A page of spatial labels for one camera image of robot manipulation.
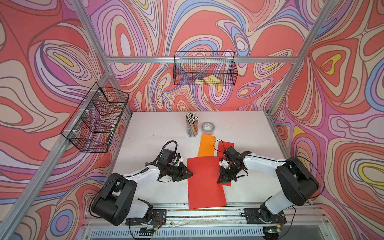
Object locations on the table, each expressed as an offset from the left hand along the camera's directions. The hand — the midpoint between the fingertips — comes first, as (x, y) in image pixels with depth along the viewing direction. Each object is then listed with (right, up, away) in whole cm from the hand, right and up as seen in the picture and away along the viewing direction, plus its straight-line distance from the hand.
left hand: (193, 176), depth 81 cm
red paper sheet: (+19, +14, +17) cm, 29 cm away
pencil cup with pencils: (-1, +30, +12) cm, 32 cm away
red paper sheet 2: (+6, -9, +2) cm, 11 cm away
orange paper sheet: (+9, +14, +18) cm, 25 cm away
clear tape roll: (+11, +26, +28) cm, 39 cm away
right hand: (+15, -6, +2) cm, 16 cm away
